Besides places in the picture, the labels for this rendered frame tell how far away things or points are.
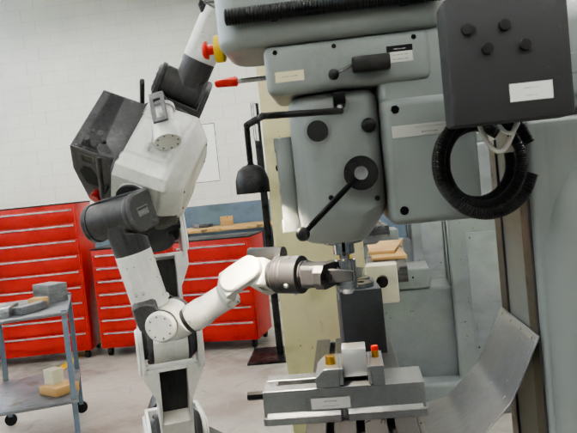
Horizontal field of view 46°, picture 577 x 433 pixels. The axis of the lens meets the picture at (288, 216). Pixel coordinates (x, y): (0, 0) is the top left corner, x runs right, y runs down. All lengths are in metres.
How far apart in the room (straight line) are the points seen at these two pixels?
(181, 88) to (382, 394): 0.96
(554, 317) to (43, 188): 10.47
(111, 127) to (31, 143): 9.78
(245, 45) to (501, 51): 0.52
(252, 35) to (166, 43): 9.61
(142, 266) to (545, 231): 0.91
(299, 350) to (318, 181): 2.00
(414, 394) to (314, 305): 1.84
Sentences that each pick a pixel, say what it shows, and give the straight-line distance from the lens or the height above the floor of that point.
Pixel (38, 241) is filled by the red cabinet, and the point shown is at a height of 1.13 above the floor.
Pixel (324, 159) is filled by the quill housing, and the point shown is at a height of 1.49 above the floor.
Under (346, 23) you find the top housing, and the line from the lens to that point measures 1.43.
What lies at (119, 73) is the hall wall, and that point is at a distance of 11.17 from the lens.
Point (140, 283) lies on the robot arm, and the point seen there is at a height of 1.25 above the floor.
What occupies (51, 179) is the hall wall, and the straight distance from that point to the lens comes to 11.44.
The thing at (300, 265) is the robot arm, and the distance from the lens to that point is 1.57.
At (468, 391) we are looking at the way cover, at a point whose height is 0.92.
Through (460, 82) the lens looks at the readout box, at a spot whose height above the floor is 1.59.
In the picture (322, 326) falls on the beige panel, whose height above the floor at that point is 0.75.
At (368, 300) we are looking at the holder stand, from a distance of 1.97.
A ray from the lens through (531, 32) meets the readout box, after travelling 1.22.
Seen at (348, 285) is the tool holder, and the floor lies 1.21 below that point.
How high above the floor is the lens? 1.46
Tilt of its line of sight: 3 degrees down
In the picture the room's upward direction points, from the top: 6 degrees counter-clockwise
